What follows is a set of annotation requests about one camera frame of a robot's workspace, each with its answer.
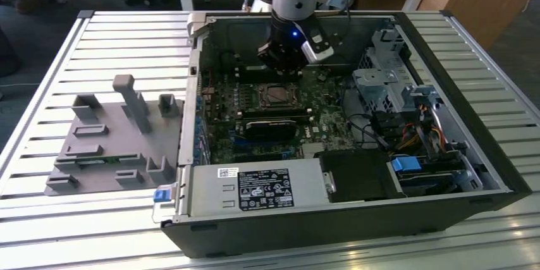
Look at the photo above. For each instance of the silver metal drive cage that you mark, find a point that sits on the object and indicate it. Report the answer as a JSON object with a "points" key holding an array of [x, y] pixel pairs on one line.
{"points": [[371, 88]]}

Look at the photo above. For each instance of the black graphics card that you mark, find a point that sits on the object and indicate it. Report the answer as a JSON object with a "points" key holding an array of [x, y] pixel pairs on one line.
{"points": [[269, 131]]}

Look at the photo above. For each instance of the black RAM slot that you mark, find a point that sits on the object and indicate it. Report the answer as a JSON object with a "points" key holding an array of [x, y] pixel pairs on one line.
{"points": [[248, 77], [248, 71]]}

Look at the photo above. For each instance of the blue grey plastic bracket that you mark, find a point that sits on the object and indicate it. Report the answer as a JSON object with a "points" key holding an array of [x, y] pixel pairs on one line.
{"points": [[421, 90]]}

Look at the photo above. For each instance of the wooden cabinet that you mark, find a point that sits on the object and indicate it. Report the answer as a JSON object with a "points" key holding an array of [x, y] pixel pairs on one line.
{"points": [[485, 4]]}

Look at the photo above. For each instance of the green motherboard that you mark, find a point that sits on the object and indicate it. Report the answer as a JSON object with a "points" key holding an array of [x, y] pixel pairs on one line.
{"points": [[333, 118]]}

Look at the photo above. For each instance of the black plastic shroud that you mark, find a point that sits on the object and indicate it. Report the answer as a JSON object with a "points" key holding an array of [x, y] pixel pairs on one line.
{"points": [[359, 175]]}

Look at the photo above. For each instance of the blue disk carrier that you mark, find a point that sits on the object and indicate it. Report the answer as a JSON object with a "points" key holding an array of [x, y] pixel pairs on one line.
{"points": [[405, 165]]}

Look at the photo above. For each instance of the grey power supply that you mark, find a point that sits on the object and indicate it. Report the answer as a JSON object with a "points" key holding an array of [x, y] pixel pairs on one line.
{"points": [[207, 187]]}

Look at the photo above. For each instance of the small CPU plate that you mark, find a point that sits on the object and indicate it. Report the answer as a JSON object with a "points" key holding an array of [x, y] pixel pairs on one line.
{"points": [[281, 93]]}

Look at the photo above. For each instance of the small silver heatsink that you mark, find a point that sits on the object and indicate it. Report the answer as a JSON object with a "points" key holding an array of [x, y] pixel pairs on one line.
{"points": [[313, 150]]}

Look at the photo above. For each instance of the black CPU socket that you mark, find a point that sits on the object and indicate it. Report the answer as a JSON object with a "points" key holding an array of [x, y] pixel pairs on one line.
{"points": [[299, 103]]}

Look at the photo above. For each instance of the grey parts rack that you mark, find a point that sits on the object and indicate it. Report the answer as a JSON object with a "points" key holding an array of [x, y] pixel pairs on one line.
{"points": [[105, 118]]}

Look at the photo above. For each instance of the blue case latch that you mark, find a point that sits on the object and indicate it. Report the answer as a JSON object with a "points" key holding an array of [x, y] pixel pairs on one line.
{"points": [[163, 195]]}

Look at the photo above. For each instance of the green RAM stick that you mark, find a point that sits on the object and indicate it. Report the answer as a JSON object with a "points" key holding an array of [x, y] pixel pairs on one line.
{"points": [[111, 160]]}

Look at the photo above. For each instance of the silver disk bay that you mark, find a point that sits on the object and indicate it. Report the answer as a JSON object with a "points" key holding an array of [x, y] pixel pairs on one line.
{"points": [[468, 178]]}

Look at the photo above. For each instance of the black open PC case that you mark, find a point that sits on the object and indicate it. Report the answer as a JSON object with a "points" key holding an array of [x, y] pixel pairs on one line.
{"points": [[295, 235]]}

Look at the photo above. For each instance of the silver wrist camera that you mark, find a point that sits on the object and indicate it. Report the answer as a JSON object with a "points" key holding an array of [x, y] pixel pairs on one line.
{"points": [[317, 47]]}

